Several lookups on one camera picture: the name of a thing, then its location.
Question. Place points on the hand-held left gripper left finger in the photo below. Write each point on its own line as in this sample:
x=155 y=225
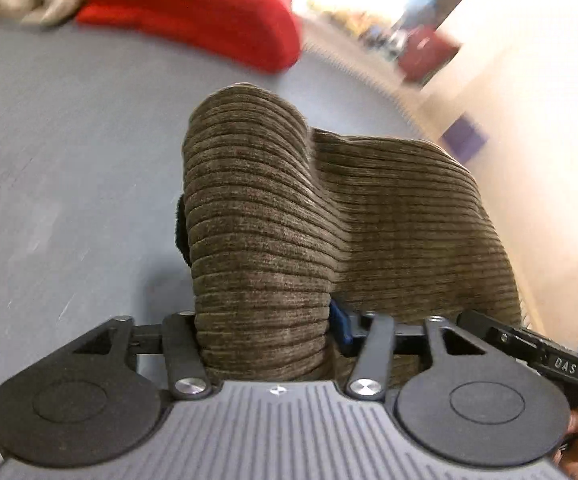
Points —
x=181 y=345

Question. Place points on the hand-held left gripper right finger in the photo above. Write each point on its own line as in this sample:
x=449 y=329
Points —
x=340 y=324

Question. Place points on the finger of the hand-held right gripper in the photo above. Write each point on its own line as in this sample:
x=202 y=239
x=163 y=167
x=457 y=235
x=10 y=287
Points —
x=499 y=332

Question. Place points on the purple foam mat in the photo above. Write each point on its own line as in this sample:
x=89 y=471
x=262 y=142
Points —
x=464 y=139

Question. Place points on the dark red cushion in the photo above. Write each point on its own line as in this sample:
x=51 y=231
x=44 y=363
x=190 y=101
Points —
x=426 y=55

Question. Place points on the red folded blanket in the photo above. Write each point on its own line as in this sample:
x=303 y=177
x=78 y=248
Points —
x=194 y=5

